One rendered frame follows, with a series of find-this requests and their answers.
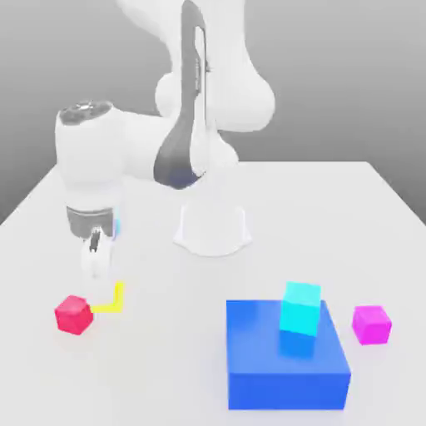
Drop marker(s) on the large blue box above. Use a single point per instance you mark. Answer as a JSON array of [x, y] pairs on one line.
[[266, 359]]

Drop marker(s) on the small red cube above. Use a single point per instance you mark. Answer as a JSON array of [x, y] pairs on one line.
[[73, 316]]

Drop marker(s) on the small cyan cube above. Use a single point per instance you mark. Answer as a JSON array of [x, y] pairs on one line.
[[299, 313]]

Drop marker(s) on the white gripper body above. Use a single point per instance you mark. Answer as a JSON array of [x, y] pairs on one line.
[[100, 259]]

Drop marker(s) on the small magenta cube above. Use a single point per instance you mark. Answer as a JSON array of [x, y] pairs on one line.
[[371, 324]]

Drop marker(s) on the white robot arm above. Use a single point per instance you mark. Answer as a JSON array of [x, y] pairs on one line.
[[100, 149]]

